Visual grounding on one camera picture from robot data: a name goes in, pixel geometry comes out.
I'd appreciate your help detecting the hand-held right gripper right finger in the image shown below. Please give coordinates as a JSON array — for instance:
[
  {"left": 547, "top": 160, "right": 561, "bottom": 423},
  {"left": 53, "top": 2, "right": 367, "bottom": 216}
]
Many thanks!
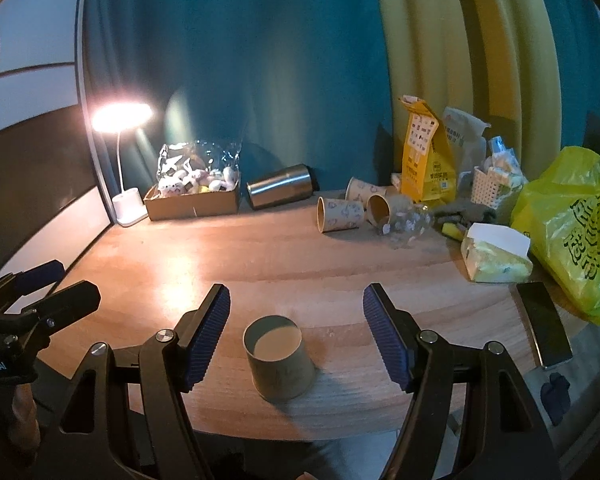
[{"left": 362, "top": 282, "right": 564, "bottom": 480}]

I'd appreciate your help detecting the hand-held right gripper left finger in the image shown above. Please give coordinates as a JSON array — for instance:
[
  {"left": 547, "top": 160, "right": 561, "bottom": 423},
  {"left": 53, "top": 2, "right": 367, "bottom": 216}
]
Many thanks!
[{"left": 57, "top": 283, "right": 231, "bottom": 480}]

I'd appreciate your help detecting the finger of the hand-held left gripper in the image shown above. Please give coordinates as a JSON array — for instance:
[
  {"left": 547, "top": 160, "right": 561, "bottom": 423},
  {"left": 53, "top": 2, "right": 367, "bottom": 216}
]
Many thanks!
[
  {"left": 9, "top": 280, "right": 102, "bottom": 362},
  {"left": 0, "top": 259, "right": 66, "bottom": 312}
]

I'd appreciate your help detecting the plain brown paper cup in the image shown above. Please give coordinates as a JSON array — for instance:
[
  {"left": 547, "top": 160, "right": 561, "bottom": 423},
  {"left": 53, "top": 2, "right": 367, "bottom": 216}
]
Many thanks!
[{"left": 243, "top": 314, "right": 316, "bottom": 402}]

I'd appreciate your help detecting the clear glass cup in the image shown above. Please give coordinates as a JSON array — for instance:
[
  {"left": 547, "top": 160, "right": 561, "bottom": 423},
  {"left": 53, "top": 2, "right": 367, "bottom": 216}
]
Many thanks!
[{"left": 378, "top": 208, "right": 434, "bottom": 246}]

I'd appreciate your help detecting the printed brown paper cup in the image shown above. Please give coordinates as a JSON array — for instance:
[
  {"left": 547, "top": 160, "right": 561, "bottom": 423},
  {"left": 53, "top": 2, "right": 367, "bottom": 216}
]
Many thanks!
[
  {"left": 315, "top": 196, "right": 365, "bottom": 233},
  {"left": 366, "top": 193, "right": 414, "bottom": 227},
  {"left": 345, "top": 176, "right": 389, "bottom": 204}
]

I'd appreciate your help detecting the person's left hand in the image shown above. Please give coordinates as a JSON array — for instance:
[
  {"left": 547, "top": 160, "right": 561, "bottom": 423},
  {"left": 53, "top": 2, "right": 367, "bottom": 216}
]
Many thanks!
[{"left": 7, "top": 384, "right": 40, "bottom": 457}]

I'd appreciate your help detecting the brown cardboard box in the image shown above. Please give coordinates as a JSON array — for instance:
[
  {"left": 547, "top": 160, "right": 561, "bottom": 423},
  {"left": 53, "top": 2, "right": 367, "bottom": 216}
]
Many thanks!
[{"left": 143, "top": 180, "right": 241, "bottom": 222}]

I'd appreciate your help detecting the yellow tissue pack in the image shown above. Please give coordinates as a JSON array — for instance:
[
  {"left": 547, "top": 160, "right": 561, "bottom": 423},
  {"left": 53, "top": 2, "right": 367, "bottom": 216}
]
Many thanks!
[{"left": 460, "top": 222, "right": 534, "bottom": 284}]

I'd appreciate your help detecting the white desk lamp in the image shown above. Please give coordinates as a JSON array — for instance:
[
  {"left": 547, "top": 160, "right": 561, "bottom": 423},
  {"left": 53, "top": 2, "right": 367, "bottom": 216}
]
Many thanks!
[{"left": 91, "top": 103, "right": 155, "bottom": 227}]

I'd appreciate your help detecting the grey cloth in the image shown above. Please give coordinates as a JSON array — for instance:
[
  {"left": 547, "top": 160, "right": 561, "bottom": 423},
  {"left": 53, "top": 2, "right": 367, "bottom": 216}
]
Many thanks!
[{"left": 426, "top": 199, "right": 498, "bottom": 225}]

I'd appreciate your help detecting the black smartphone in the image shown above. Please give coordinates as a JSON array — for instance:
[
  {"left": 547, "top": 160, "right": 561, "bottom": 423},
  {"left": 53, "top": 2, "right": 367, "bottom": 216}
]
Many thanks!
[{"left": 516, "top": 281, "right": 574, "bottom": 371}]

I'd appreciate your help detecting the stainless steel tumbler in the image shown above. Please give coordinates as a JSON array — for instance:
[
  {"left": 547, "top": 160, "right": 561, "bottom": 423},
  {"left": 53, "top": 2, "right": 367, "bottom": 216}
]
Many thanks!
[{"left": 245, "top": 163, "right": 314, "bottom": 210}]

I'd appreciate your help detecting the clear bag of plush toys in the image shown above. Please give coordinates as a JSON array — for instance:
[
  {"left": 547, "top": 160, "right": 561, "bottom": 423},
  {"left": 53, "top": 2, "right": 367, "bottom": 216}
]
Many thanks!
[{"left": 157, "top": 140, "right": 243, "bottom": 196}]

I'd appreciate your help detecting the dark blue cloth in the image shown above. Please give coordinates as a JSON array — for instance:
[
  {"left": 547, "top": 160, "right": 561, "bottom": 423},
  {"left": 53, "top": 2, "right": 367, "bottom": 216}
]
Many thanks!
[{"left": 540, "top": 371, "right": 572, "bottom": 427}]

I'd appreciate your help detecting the yellow paper bag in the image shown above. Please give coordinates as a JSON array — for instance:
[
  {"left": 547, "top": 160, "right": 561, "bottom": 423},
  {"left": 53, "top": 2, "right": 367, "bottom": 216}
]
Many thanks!
[{"left": 398, "top": 94, "right": 457, "bottom": 202}]

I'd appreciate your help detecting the white perforated basket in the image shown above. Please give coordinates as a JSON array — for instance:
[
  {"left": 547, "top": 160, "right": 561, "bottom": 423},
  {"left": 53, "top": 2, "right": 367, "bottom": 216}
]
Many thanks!
[{"left": 470, "top": 151, "right": 527, "bottom": 209}]

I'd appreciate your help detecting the yellow plastic bag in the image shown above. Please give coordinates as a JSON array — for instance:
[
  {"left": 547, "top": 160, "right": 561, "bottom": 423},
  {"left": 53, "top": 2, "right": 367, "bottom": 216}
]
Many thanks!
[{"left": 510, "top": 146, "right": 600, "bottom": 326}]

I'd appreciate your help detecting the white paper bag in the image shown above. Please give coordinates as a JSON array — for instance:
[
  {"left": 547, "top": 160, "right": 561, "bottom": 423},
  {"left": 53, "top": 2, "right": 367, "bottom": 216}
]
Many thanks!
[{"left": 440, "top": 106, "right": 493, "bottom": 188}]

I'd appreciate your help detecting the teal curtain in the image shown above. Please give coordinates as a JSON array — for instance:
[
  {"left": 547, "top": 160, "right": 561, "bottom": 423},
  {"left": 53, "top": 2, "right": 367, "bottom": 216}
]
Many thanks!
[{"left": 82, "top": 0, "right": 403, "bottom": 201}]

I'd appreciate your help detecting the yellow curtain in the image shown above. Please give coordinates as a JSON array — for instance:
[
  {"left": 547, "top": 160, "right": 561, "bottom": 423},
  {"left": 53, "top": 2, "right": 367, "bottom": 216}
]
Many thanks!
[{"left": 370, "top": 0, "right": 566, "bottom": 181}]

